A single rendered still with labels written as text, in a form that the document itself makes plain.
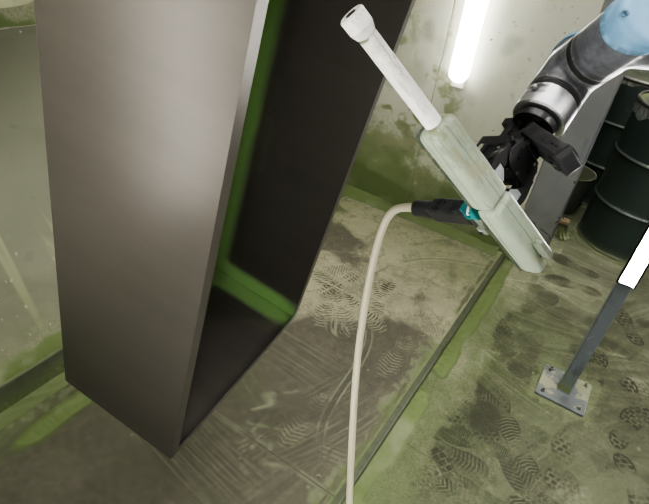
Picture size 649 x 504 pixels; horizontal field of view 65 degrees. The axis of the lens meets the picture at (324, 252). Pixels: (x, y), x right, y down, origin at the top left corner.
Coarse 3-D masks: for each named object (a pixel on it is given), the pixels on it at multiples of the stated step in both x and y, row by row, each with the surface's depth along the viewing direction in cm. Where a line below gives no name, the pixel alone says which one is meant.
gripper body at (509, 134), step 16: (528, 112) 81; (544, 112) 80; (512, 128) 84; (544, 128) 81; (496, 144) 81; (512, 144) 79; (528, 144) 79; (512, 160) 78; (528, 160) 80; (512, 176) 80; (528, 176) 80
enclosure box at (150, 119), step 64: (64, 0) 68; (128, 0) 63; (192, 0) 59; (256, 0) 55; (320, 0) 113; (384, 0) 106; (64, 64) 74; (128, 64) 68; (192, 64) 63; (256, 64) 128; (320, 64) 120; (64, 128) 81; (128, 128) 74; (192, 128) 68; (256, 128) 138; (320, 128) 129; (64, 192) 90; (128, 192) 81; (192, 192) 74; (256, 192) 149; (320, 192) 138; (64, 256) 101; (128, 256) 90; (192, 256) 82; (256, 256) 163; (64, 320) 114; (128, 320) 101; (192, 320) 90; (256, 320) 163; (128, 384) 115; (192, 384) 140
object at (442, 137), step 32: (352, 32) 58; (384, 64) 60; (416, 96) 63; (448, 128) 65; (448, 160) 67; (480, 160) 69; (480, 192) 70; (480, 224) 78; (512, 224) 74; (512, 256) 79; (544, 256) 77
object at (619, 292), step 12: (612, 288) 187; (624, 288) 181; (612, 300) 186; (624, 300) 183; (600, 312) 190; (612, 312) 187; (600, 324) 192; (588, 336) 197; (600, 336) 194; (588, 348) 199; (576, 360) 204; (588, 360) 202; (576, 372) 207; (564, 384) 212
